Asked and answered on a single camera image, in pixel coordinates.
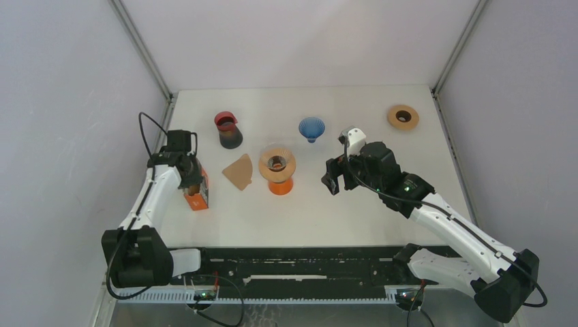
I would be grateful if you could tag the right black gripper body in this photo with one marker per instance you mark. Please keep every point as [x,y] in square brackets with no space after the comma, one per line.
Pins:
[337,167]

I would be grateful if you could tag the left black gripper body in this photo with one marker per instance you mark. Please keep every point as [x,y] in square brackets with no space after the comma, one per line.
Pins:
[194,176]

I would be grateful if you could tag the orange coffee filter box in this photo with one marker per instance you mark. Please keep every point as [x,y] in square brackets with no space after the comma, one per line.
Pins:
[197,196]

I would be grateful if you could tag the brown paper coffee filter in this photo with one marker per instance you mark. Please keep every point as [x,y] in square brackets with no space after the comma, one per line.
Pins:
[239,173]

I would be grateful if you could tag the wooden dripper ring holder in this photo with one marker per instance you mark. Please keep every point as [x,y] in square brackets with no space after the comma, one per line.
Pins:
[263,170]

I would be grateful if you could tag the orange glass carafe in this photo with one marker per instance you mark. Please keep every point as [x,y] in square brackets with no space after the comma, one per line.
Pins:
[281,183]

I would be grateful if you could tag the clear glass dripper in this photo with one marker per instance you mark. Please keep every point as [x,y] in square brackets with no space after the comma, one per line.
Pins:
[276,157]

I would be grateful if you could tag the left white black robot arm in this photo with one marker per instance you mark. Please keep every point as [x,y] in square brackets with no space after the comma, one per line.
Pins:
[136,254]

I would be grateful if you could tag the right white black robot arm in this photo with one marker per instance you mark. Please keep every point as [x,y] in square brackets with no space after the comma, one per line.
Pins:
[498,278]

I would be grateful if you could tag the blue glass dripper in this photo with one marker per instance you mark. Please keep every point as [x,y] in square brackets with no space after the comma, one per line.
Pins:
[311,128]

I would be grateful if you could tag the red black carafe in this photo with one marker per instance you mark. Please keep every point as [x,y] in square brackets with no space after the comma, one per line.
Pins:
[230,136]

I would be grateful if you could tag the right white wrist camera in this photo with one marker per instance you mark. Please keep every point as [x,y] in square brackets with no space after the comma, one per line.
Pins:
[354,137]

